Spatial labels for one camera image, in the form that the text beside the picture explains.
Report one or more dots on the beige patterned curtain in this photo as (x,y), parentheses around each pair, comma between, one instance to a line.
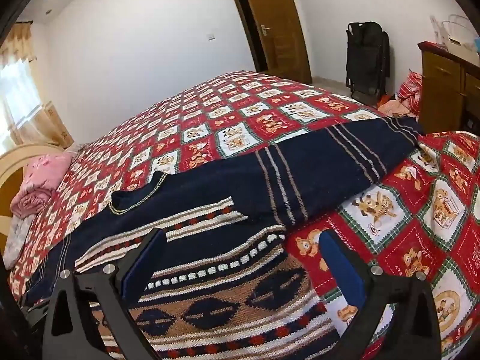
(18,82)

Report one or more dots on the navy patterned knit sweater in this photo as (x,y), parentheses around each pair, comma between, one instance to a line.
(318,172)

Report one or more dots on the grey white cloth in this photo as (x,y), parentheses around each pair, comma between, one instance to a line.
(17,236)

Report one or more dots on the cream wooden headboard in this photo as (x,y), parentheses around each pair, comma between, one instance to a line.
(11,172)

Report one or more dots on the orange pink cloth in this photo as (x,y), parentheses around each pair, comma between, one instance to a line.
(393,107)

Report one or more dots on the wooden cabinet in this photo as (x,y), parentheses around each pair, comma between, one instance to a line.
(438,86)

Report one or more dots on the black folding chair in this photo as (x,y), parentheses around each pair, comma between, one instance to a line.
(367,56)

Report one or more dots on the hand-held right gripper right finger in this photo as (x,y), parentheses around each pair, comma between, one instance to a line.
(343,270)

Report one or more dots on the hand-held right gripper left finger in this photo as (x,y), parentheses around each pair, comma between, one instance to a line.
(144,266)

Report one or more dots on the clear plastic container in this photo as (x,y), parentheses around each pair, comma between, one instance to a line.
(459,32)

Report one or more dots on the red checked cloth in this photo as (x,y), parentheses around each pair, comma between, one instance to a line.
(410,90)

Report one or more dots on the wooden door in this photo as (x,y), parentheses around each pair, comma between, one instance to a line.
(277,7)

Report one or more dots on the red printed bedspread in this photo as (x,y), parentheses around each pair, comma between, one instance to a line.
(232,120)

